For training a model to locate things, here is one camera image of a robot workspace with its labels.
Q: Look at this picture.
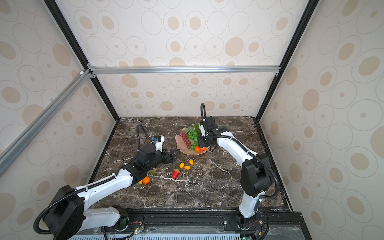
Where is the pink scalloped fruit bowl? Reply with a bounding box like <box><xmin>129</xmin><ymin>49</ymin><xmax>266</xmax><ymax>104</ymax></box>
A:
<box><xmin>175</xmin><ymin>128</ymin><xmax>208</xmax><ymax>156</ymax></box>

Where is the red strawberry with green leaf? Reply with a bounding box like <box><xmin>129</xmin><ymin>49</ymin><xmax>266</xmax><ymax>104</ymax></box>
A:
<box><xmin>148</xmin><ymin>168</ymin><xmax>157</xmax><ymax>176</ymax></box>

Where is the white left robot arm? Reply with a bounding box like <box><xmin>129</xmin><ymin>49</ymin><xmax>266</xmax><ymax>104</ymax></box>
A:
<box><xmin>34</xmin><ymin>144</ymin><xmax>180</xmax><ymax>240</ymax></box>

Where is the red fake strawberry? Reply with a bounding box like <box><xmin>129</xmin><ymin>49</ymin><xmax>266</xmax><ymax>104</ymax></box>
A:
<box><xmin>172</xmin><ymin>169</ymin><xmax>180</xmax><ymax>180</ymax></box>

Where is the fake orange near left arm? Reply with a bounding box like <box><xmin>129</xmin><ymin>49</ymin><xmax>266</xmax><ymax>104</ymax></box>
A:
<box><xmin>142</xmin><ymin>177</ymin><xmax>151</xmax><ymax>184</ymax></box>

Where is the green fake grape bunch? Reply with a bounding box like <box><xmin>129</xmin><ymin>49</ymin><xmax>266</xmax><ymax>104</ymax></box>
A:
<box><xmin>185</xmin><ymin>123</ymin><xmax>201</xmax><ymax>151</ymax></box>

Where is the black vertical frame post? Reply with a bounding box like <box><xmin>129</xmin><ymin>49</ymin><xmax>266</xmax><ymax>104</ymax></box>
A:
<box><xmin>44</xmin><ymin>0</ymin><xmax>120</xmax><ymax>122</ymax></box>
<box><xmin>254</xmin><ymin>0</ymin><xmax>320</xmax><ymax>123</ymax></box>

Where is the black vertical frame post left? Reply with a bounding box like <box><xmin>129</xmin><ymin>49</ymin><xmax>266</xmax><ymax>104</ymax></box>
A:
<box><xmin>44</xmin><ymin>0</ymin><xmax>120</xmax><ymax>122</ymax></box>

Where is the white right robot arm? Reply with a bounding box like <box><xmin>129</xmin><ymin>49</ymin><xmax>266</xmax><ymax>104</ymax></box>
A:
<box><xmin>198</xmin><ymin>125</ymin><xmax>279</xmax><ymax>229</ymax></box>

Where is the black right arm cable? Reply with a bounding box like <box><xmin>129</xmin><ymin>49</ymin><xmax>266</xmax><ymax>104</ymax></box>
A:
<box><xmin>200</xmin><ymin>102</ymin><xmax>280</xmax><ymax>240</ymax></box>

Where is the red fake grape bunch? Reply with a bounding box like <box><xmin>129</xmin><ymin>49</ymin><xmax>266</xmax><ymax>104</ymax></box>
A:
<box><xmin>179</xmin><ymin>131</ymin><xmax>192</xmax><ymax>149</ymax></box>

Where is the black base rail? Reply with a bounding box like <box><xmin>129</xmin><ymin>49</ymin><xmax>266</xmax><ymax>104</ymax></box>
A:
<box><xmin>93</xmin><ymin>208</ymin><xmax>311</xmax><ymax>240</ymax></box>

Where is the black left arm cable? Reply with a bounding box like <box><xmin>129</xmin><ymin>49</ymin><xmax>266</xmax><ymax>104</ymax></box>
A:
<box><xmin>32</xmin><ymin>124</ymin><xmax>154</xmax><ymax>235</ymax></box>

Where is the silver horizontal aluminium bar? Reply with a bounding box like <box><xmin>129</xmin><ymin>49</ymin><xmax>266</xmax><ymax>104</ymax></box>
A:
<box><xmin>91</xmin><ymin>66</ymin><xmax>280</xmax><ymax>74</ymax></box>

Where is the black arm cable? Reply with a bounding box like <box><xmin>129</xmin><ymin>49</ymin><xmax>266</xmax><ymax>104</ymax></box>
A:
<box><xmin>32</xmin><ymin>124</ymin><xmax>154</xmax><ymax>235</ymax></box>
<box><xmin>200</xmin><ymin>102</ymin><xmax>280</xmax><ymax>240</ymax></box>

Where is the silver diagonal aluminium bar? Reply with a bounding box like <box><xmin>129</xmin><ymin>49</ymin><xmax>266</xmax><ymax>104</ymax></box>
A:
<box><xmin>1</xmin><ymin>70</ymin><xmax>90</xmax><ymax>175</ymax></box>

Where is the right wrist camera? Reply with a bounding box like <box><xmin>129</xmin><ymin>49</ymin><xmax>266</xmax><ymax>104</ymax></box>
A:
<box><xmin>199</xmin><ymin>117</ymin><xmax>218</xmax><ymax>137</ymax></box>

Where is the black vertical frame post right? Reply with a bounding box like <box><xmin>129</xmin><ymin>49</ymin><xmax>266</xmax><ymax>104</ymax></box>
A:
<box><xmin>254</xmin><ymin>0</ymin><xmax>320</xmax><ymax>123</ymax></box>

